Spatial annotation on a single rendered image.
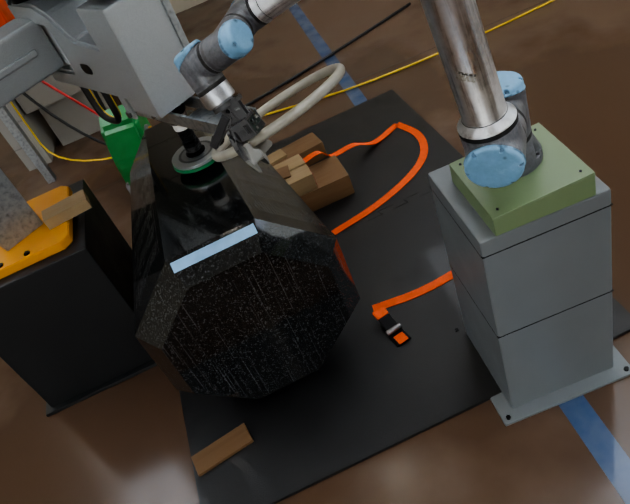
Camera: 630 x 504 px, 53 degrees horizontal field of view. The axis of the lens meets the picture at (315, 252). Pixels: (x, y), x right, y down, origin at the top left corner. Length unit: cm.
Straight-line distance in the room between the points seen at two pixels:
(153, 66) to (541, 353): 166
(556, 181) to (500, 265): 28
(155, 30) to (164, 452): 168
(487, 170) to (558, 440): 111
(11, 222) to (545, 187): 213
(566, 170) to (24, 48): 209
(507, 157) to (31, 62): 199
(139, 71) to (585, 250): 157
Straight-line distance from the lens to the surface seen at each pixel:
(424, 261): 303
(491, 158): 164
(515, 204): 183
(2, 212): 296
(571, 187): 188
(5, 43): 288
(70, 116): 562
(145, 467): 289
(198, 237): 228
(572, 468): 238
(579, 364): 247
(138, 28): 236
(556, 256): 202
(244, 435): 269
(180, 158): 266
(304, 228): 234
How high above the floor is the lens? 211
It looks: 40 degrees down
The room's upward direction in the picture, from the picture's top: 23 degrees counter-clockwise
